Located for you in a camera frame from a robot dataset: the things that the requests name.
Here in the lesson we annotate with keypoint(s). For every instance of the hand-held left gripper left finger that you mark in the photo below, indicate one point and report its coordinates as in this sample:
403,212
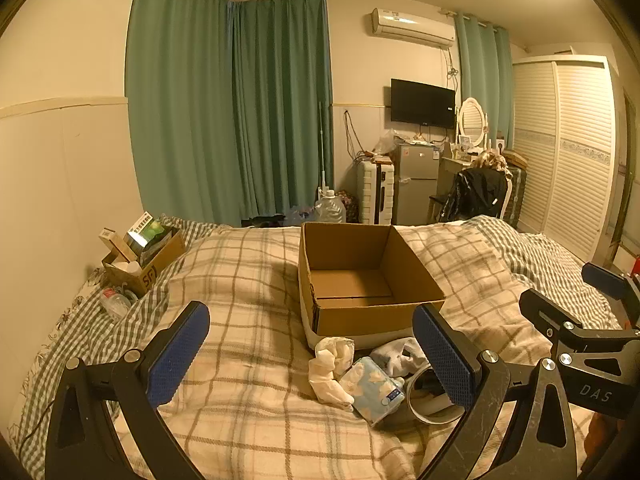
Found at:
180,355

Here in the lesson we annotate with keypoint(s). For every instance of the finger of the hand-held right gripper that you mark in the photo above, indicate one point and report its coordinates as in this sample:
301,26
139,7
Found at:
607,276
542,307

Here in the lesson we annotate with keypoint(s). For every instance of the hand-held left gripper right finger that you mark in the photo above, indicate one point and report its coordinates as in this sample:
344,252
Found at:
445,360

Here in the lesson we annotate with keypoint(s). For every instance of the white sock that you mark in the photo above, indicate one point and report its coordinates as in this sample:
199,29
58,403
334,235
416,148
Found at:
400,355

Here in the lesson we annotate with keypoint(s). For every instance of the white tape roll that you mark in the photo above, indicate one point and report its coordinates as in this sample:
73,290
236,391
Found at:
417,412

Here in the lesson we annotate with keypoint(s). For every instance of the blue patterned pouch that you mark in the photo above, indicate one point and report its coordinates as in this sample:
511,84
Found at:
367,390

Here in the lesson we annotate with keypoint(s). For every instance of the large cardboard box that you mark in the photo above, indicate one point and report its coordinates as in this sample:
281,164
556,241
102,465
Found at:
345,320

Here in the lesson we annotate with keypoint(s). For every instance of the person's right hand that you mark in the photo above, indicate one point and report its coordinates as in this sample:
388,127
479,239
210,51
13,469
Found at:
599,432

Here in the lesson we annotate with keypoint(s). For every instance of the clear plastic bottle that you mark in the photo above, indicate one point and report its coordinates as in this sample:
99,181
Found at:
116,302

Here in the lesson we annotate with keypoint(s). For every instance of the beige plaid blanket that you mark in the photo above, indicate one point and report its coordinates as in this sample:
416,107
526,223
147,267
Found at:
250,310

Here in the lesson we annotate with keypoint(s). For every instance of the small cardboard box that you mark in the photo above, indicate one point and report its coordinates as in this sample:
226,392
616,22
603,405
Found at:
150,272

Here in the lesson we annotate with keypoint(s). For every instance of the white chair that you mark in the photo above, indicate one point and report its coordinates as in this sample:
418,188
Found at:
509,195

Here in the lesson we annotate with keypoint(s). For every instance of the brown woven case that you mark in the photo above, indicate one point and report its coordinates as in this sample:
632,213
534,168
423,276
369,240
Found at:
517,190

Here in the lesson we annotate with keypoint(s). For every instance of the white louvered wardrobe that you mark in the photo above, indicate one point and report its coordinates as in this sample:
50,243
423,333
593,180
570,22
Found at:
565,160

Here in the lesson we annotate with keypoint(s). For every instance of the green checked bed sheet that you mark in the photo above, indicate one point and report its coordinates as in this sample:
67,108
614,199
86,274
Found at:
55,360

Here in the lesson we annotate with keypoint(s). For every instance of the narrow tan carton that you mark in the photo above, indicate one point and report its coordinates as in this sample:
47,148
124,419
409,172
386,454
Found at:
117,245

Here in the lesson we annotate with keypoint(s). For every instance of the green and white carton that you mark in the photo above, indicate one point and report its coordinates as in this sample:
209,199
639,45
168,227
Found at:
145,227

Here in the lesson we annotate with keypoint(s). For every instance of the black jacket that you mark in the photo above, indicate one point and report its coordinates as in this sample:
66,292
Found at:
475,192

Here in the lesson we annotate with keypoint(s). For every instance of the tan cloth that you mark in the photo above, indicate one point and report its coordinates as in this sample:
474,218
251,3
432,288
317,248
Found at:
492,161

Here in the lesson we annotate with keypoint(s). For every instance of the white dressing table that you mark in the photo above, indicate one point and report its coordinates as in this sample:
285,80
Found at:
450,165

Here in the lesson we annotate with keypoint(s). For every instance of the grey fridge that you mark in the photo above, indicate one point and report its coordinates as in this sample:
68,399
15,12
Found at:
415,185

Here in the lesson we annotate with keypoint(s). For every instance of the floral bag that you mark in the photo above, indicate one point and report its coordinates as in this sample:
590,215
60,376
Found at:
348,206

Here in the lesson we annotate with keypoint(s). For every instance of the white suitcase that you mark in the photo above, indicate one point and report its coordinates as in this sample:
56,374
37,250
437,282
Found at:
372,192

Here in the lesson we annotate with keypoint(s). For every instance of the large water jug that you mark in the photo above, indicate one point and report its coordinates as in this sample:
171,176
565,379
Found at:
330,210

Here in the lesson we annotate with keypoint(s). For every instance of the oval white mirror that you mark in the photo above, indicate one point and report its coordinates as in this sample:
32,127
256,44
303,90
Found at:
472,120

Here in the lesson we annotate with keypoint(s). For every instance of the clear plastic bag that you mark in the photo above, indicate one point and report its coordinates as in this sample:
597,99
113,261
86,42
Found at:
387,142

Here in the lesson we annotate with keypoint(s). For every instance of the green curtain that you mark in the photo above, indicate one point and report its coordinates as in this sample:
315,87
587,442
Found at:
482,80
280,110
180,110

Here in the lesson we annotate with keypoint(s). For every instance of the white pole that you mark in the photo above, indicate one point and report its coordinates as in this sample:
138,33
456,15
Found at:
323,150

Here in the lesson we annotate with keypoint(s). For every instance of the white air conditioner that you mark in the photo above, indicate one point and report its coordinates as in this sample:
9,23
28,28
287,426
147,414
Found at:
410,25

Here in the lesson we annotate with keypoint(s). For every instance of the black wall television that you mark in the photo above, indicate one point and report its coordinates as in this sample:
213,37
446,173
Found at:
422,102

